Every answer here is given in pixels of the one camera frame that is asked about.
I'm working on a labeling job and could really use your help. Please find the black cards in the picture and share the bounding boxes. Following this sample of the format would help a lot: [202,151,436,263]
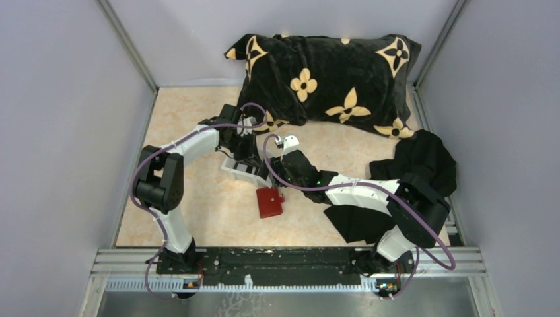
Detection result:
[232,162,259,174]

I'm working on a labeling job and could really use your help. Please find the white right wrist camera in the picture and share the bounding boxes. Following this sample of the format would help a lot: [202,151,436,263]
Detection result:
[275,134,300,155]

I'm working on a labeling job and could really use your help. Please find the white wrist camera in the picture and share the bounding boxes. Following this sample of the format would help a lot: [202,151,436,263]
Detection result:
[238,116,258,136]
[275,134,300,155]

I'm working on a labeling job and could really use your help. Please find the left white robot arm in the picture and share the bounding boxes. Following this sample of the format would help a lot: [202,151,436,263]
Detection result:
[129,102,266,273]

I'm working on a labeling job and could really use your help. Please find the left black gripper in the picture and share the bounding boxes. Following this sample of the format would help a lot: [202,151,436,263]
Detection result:
[222,131,263,168]

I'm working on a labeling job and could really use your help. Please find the white slotted cable duct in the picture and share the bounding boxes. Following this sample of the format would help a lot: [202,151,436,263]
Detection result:
[104,276,379,293]

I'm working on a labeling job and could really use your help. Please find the black cloth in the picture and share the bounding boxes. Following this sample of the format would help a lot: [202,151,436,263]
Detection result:
[324,129,457,244]

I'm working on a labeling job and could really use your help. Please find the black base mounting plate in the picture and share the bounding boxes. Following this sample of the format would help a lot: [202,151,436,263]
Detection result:
[155,247,414,287]

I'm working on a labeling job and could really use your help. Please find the red card holder wallet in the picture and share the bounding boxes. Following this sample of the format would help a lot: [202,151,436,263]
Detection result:
[256,188,285,219]

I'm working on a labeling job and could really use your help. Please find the white plastic card box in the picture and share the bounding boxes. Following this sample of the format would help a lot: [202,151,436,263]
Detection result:
[220,149,273,188]

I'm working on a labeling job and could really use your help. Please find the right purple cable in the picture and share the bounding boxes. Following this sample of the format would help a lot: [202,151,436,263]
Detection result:
[262,134,457,300]

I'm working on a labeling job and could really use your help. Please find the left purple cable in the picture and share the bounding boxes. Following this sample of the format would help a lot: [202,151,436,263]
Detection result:
[129,102,269,302]

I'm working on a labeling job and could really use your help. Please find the black pillow with yellow flowers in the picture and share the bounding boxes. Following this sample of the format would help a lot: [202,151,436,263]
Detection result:
[224,34,422,139]

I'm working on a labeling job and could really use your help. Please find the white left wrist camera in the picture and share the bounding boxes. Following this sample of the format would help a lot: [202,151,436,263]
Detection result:
[238,116,258,136]

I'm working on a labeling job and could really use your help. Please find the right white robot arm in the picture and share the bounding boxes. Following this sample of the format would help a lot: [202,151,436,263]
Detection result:
[263,150,450,272]

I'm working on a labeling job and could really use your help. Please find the purple cable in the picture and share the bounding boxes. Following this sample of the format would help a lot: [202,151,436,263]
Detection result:
[262,134,457,300]
[129,102,269,302]

